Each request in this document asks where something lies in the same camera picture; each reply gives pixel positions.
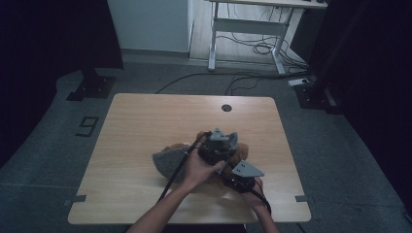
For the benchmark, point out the black stand base plate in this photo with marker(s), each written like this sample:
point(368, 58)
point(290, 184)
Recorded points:
point(94, 87)
point(312, 97)

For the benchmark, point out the white power strip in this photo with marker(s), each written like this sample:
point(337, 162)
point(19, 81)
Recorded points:
point(298, 82)

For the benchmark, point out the dark curtain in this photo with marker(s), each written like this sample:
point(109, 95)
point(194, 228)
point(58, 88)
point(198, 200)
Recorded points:
point(372, 64)
point(48, 48)

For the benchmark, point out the grey cloth garment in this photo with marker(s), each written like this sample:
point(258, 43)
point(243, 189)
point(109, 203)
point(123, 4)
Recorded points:
point(168, 163)

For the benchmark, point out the white metal frame desk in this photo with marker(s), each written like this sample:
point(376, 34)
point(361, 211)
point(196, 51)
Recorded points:
point(247, 26)

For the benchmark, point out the person's left hand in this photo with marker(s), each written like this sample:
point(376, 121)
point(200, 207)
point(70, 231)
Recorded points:
point(199, 171)

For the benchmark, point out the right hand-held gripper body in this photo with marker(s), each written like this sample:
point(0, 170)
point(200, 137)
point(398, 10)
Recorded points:
point(244, 176)

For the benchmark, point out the person's right hand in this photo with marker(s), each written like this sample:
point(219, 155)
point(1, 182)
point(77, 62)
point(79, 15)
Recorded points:
point(256, 199)

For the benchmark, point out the dark round table grommet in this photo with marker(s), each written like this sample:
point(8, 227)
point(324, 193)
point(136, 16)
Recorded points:
point(226, 108)

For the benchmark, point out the black tape floor mark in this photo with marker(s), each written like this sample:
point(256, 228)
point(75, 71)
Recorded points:
point(93, 122)

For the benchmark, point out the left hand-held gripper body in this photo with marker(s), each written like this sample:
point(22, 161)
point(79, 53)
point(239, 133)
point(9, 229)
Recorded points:
point(215, 150)

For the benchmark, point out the grey tape strip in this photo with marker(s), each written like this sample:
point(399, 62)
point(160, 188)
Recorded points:
point(76, 199)
point(304, 198)

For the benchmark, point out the brown teddy bear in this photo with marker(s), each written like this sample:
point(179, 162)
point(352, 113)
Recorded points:
point(241, 155)

